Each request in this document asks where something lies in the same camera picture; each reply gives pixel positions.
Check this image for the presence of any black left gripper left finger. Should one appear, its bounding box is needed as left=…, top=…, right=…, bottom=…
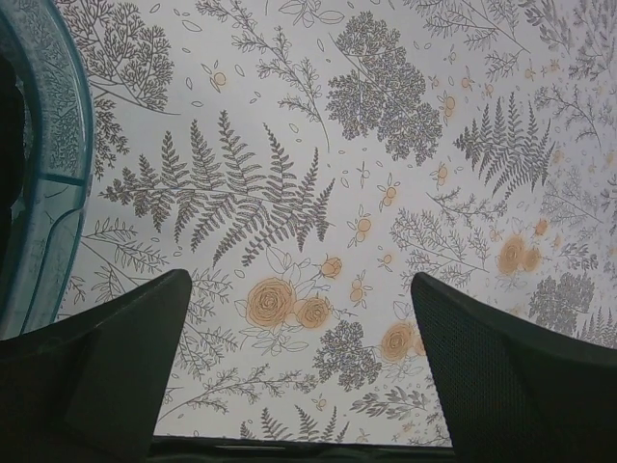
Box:
left=1, top=269, right=192, bottom=462

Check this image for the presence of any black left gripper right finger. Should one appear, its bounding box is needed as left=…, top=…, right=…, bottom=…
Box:
left=411, top=273, right=616, bottom=462

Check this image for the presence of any teal translucent laundry basket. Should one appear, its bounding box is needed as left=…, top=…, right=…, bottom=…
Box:
left=1, top=1, right=94, bottom=339

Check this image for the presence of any floral patterned table mat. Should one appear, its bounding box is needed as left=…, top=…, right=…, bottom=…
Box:
left=58, top=1, right=616, bottom=446

